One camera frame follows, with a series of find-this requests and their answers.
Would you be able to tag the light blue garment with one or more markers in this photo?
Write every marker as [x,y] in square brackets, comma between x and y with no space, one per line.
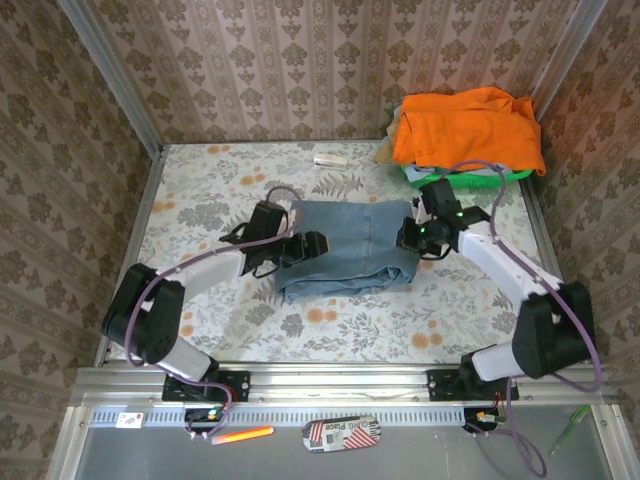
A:
[415,174]

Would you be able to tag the green plastic basket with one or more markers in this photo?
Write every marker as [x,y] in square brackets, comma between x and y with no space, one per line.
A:
[475,183]

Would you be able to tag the black controller board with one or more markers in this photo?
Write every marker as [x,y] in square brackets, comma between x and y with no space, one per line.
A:
[197,417]
[482,420]

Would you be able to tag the aluminium table side rail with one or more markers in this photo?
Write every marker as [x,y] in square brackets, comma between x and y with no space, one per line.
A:
[154,185]
[546,235]

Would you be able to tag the striped flag-pattern pouch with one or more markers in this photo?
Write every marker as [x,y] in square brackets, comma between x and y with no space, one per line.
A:
[340,434]

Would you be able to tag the white card red mark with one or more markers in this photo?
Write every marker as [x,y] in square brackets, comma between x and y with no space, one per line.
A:
[129,420]

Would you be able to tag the green pen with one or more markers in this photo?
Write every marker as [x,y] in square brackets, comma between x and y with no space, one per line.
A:
[570,430]

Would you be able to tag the tan garment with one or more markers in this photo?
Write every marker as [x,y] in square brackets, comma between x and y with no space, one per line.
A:
[385,156]

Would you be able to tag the grey metal shelf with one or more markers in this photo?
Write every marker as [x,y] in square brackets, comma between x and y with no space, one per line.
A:
[400,460]

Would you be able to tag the orange marker pen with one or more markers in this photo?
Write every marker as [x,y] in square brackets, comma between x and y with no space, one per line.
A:
[242,435]

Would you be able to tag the floral table cloth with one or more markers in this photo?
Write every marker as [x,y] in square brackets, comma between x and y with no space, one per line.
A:
[350,330]

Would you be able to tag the orange trousers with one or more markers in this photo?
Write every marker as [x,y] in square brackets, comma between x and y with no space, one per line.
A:
[465,130]

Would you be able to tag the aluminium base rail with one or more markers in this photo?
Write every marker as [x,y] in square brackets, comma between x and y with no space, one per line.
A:
[325,374]

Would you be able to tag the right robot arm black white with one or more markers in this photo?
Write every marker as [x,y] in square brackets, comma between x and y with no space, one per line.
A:
[555,330]

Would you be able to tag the aluminium corner post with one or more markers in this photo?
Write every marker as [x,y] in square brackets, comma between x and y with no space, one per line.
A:
[115,75]
[565,55]

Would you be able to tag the small white box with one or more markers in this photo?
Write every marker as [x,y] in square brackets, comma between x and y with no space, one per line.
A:
[330,161]

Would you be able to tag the blue denim trousers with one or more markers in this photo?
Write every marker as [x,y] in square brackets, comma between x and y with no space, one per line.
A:
[350,250]

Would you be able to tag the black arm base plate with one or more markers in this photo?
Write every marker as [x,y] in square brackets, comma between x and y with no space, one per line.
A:
[442,386]
[240,385]

